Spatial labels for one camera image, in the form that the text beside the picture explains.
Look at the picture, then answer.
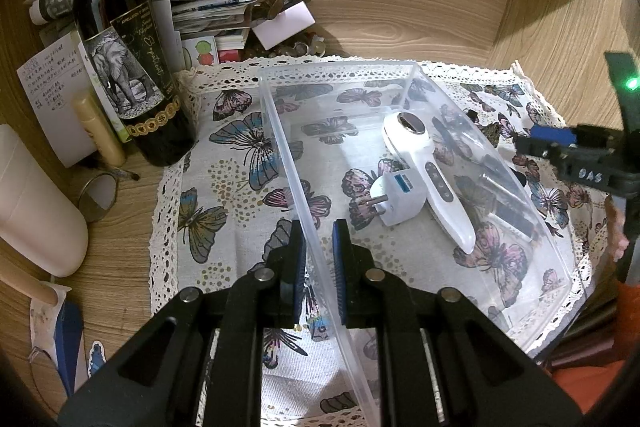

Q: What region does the white plastic bottle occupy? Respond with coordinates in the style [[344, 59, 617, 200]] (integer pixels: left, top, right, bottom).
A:
[[0, 124, 90, 278]]

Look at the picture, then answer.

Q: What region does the white plug adapter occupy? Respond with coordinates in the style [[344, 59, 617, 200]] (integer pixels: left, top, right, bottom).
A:
[[361, 170, 427, 228]]

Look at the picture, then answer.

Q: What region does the small round mirror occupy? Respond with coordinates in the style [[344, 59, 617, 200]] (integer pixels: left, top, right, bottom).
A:
[[79, 172, 118, 223]]

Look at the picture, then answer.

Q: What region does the cartoon sticker card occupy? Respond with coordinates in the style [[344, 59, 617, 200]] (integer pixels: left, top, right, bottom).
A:
[[180, 36, 219, 70]]

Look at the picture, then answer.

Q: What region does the blank white card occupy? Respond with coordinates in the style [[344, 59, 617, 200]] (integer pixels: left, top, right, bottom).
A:
[[251, 2, 317, 51]]

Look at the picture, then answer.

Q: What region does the butterfly print lace cloth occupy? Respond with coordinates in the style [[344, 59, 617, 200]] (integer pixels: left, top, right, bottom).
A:
[[150, 57, 596, 427]]

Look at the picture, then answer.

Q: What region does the stack of booklets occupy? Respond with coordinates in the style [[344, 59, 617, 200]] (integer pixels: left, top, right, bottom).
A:
[[171, 0, 261, 34]]

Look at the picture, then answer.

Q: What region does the white handheld massager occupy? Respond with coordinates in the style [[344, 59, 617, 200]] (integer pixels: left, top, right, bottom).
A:
[[381, 112, 477, 254]]

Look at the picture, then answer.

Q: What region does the dark pen in box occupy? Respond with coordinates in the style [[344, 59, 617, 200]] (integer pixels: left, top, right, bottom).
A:
[[470, 152, 543, 243]]

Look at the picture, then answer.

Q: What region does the clear plastic container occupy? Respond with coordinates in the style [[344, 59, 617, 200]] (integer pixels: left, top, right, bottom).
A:
[[257, 59, 582, 427]]

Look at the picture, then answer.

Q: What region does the cream tube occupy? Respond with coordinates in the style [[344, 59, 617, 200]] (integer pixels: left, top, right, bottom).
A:
[[72, 96, 126, 166]]

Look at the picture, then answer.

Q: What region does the handwritten white note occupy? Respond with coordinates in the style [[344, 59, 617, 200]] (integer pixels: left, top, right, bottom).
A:
[[17, 32, 101, 168]]

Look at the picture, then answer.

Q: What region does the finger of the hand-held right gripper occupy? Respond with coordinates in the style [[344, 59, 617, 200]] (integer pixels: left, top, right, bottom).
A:
[[515, 123, 634, 198]]

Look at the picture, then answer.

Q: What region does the dark wine bottle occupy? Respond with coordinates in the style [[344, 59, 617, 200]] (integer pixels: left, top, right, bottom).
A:
[[72, 0, 198, 168]]

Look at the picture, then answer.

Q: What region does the person's right hand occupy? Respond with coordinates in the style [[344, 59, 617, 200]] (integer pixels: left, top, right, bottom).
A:
[[604, 197, 632, 259]]

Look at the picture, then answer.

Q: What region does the blue card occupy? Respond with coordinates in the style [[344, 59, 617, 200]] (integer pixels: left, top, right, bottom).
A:
[[54, 302, 87, 397]]

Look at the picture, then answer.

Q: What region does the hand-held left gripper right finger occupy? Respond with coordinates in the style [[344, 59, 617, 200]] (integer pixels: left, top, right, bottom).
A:
[[332, 218, 586, 427]]

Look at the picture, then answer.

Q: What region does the red cloth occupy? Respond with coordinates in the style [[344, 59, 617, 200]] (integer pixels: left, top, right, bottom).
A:
[[550, 282, 640, 427]]

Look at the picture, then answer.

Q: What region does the pile of coins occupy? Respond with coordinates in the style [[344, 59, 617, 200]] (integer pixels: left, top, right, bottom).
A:
[[244, 32, 327, 58]]

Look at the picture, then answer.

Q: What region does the wooden stick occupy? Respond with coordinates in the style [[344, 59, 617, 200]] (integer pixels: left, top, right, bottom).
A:
[[0, 273, 57, 304]]

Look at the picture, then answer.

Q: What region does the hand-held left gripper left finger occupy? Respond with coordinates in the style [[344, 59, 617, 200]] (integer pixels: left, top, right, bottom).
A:
[[57, 218, 308, 427]]

